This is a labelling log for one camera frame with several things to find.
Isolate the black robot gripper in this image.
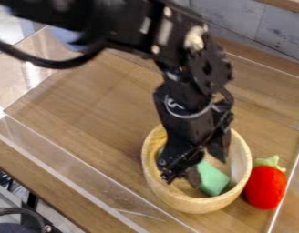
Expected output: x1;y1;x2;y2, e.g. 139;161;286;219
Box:
153;99;235;190

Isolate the green rectangular stick block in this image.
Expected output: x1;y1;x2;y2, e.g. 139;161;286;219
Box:
157;148;231;197

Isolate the brown wooden bowl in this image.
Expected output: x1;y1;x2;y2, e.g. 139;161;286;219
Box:
142;125;253;214

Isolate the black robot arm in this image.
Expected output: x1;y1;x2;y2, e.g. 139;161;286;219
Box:
0;0;235;183

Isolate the red toy strawberry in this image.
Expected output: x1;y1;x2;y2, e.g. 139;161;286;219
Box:
245;155;288;210

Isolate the black table clamp base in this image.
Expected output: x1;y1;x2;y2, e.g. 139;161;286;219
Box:
0;199;64;233

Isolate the clear acrylic tray enclosure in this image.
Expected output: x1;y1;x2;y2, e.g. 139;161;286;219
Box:
0;46;299;233

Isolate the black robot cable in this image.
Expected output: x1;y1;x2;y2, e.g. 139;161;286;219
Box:
0;33;114;70

